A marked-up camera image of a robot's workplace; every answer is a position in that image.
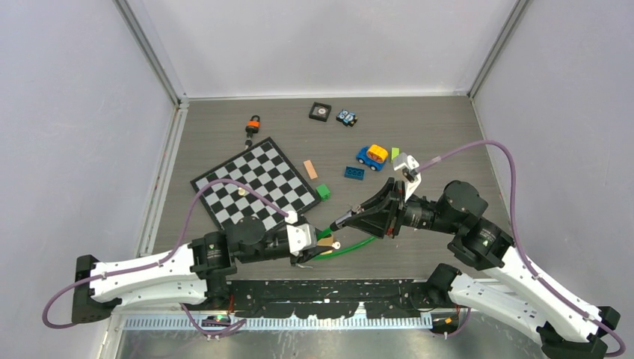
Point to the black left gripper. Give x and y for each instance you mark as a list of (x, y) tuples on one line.
[(295, 260)]

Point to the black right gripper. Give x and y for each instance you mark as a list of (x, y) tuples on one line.
[(383, 213)]

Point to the brass padlock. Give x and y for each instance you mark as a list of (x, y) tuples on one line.
[(327, 245)]

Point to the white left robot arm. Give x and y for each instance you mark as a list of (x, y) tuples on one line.
[(196, 274)]

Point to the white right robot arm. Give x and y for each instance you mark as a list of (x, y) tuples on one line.
[(561, 323)]

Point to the blue toy brick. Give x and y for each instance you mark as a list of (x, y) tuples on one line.
[(354, 173)]

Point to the blue yellow toy car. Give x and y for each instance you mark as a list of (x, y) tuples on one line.
[(373, 156)]

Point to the lime green block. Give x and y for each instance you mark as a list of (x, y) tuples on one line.
[(394, 152)]

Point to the green toy brick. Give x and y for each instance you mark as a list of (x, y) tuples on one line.
[(323, 192)]

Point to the black white chessboard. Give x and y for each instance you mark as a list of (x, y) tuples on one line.
[(268, 171)]

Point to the small wooden block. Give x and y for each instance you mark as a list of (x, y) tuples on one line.
[(311, 171)]

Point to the blue owl toy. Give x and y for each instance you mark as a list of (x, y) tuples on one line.
[(347, 118)]

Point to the orange black padlock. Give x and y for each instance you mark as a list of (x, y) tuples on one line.
[(253, 126)]

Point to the black square box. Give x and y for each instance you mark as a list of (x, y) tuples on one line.
[(320, 111)]

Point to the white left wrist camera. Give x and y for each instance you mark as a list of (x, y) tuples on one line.
[(300, 234)]

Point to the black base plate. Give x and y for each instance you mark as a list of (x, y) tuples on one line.
[(327, 299)]

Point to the aluminium frame rail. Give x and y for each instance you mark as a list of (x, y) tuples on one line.
[(161, 180)]

